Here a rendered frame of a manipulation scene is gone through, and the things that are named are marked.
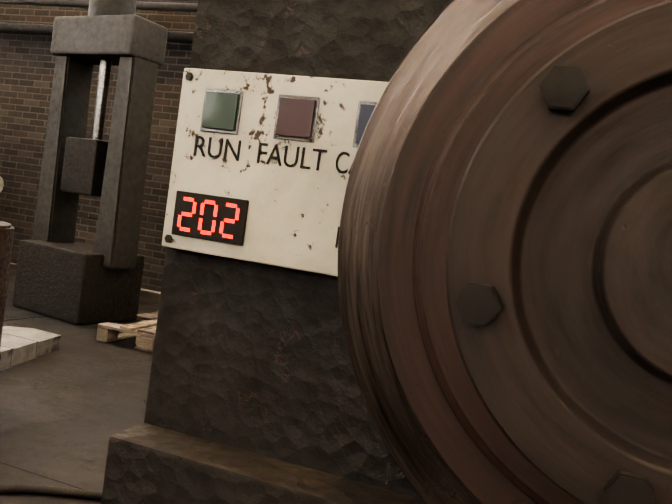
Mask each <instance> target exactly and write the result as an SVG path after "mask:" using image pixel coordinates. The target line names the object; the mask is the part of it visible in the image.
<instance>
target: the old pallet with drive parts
mask: <svg viewBox="0 0 672 504"><path fill-rule="evenodd" d="M136 316H139V317H140V319H142V320H141V321H140V322H137V323H131V324H126V325H122V324H117V323H112V322H105V323H99V324H98V330H97V338H96V340H97V341H101V342H112V341H117V340H122V339H128V338H133V337H136V342H135V343H136V345H137V346H135V349H138V350H141V351H146V352H151V353H153V348H154V341H155V333H156V325H157V317H158V311H157V312H152V313H144V314H138V315H136ZM119 332H124V333H120V334H119Z"/></svg>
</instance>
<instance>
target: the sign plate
mask: <svg viewBox="0 0 672 504"><path fill-rule="evenodd" d="M388 83H389V82H380V81H366V80H351V79H337V78H323V77H309V76H295V75H281V74H267V73H252V72H238V71H224V70H210V69H196V68H184V74H183V81H182V89H181V97H180V105H179V113H178V120H177V128H176V136H175V144H174V152H173V160H172V167H171V175H170V183H169V191H168V199H167V206H166V214H165V222H164V230H163V238H162V246H163V247H169V248H175V249H180V250H186V251H192V252H198V253H203V254H209V255H215V256H221V257H227V258H232V259H238V260H244V261H250V262H255V263H261V264H267V265H273V266H278V267H284V268H290V269H296V270H302V271H307V272H313V273H319V274H325V275H330V276H336V277H338V270H337V264H338V239H339V228H340V220H341V213H342V207H343V201H344V196H345V191H346V187H347V183H348V179H349V175H350V171H351V168H352V164H353V161H354V158H355V155H356V152H357V149H358V146H359V144H356V143H355V140H356V133H357V125H358V118H359V111H360V105H361V104H372V105H377V103H378V101H379V99H380V97H381V95H382V93H383V92H384V90H385V88H386V86H387V85H388ZM206 91H214V92H226V93H238V94H240V96H239V104H238V111H237V119H236V126H235V131H227V130H218V129H208V128H202V120H203V113H204V105H205V97H206ZM280 97H287V98H299V99H311V100H316V106H315V113H314V120H313V128H312V135H311V139H305V138H295V137H285V136H277V135H275V133H276V125H277V118H278V110H279V103H280ZM184 197H190V198H194V202H197V204H196V212H195V214H194V213H192V209H193V202H192V201H185V200H184ZM205 200H211V201H215V205H218V209H217V217H214V216H213V213H214V206H215V205H213V204H206V203H205ZM201 203H205V205H204V212H203V215H200V209H201ZM226 203H232V204H237V208H240V211H239V219H238V220H235V215H236V208H233V207H226ZM182 212H187V213H192V217H189V216H183V215H182ZM178 215H182V217H181V225H180V227H185V228H190V232H187V231H181V230H180V227H179V226H177V222H178ZM199 218H202V219H203V220H202V227H201V230H204V231H210V232H211V229H212V221H213V220H215V221H216V224H215V232H211V235H205V234H201V230H198V224H199ZM224 218H227V219H233V220H235V223H228V222H224ZM221 221H222V222H224V227H223V233H219V230H220V223H221ZM222 234H229V235H233V238H232V239H230V238H224V237H222Z"/></svg>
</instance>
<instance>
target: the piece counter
mask: <svg viewBox="0 0 672 504"><path fill-rule="evenodd" d="M184 200H185V201H192V202H193V209H192V213H194V214H195V212H196V204H197V202H194V198H190V197H184ZM205 203H206V204H213V205H215V201H211V200H205ZM205 203H201V209H200V215H203V212H204V205H205ZM226 207H233V208H236V215H235V220H238V219H239V211H240V208H237V204H232V203H226ZM217 209H218V205H215V206H214V213H213V216H214V217H217ZM192 213H187V212H182V215H183V216H189V217H192ZM182 215H178V222H177V226H179V227H180V225H181V217H182ZM202 220H203V219H202V218H199V224H198V230H201V227H202ZM235 220H233V219H227V218H224V222H228V223H235ZM224 222H222V221H221V223H220V230H219V233H223V227H224ZM215 224H216V221H215V220H213V221H212V229H211V232H215ZM180 230H181V231H187V232H190V228H185V227H180ZM211 232H210V231H204V230H201V234H205V235H211ZM222 237H224V238H230V239H232V238H233V235H229V234H222Z"/></svg>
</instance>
